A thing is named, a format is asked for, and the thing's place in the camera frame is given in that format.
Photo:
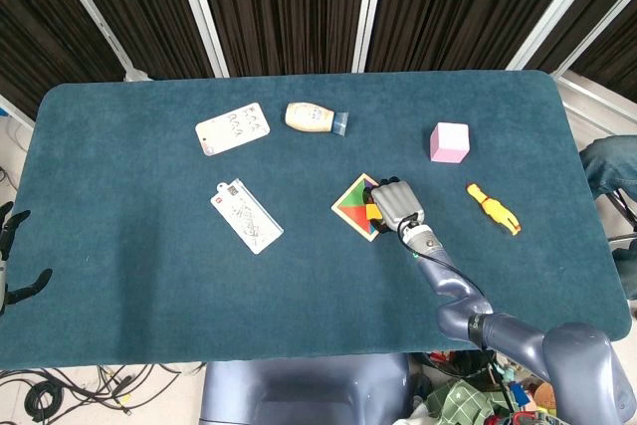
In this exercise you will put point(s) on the blue-grey robot torso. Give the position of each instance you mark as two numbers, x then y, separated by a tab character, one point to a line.
303	390

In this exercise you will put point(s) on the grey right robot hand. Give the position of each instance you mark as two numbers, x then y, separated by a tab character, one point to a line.
395	203

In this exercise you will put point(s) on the pink foam cube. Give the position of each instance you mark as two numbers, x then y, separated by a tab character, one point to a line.
450	143

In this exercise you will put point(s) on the red tangram triangle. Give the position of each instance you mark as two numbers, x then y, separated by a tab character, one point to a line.
357	220

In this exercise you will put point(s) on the white printed card package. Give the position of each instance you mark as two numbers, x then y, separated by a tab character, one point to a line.
233	129

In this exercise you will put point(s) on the yellow rubber chicken toy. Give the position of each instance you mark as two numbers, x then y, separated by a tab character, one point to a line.
492	208

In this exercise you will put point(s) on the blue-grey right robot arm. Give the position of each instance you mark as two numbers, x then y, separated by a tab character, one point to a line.
497	328

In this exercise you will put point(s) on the purple tangram piece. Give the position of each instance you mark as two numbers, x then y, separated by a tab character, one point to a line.
372	187

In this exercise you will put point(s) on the black stool frame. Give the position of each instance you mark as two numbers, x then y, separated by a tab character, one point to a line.
624	211

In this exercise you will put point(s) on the cream mayonnaise bottle blue cap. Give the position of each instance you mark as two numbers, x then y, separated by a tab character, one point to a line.
311	118

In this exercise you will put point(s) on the black corrugated screen panel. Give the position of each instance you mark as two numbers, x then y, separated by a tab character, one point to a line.
587	12
144	7
283	7
614	62
463	7
45	22

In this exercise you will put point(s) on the white zip pouch package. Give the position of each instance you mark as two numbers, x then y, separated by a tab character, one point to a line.
246	216

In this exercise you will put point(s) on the green tangram triangle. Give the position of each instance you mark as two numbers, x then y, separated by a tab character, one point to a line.
357	192

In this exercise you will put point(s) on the green checkered cloth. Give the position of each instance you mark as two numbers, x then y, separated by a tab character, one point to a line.
460	402

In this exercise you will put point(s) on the person's leg in jeans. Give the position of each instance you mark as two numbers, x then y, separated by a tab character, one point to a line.
609	161

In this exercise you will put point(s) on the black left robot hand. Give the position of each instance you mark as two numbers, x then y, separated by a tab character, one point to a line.
10	231

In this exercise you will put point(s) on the brown round toy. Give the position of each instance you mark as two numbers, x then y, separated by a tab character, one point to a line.
546	395

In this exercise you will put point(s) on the colourful wooden tangram puzzle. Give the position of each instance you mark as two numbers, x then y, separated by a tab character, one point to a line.
354	211

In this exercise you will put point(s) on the teal felt table mat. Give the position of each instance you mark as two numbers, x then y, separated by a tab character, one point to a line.
149	271

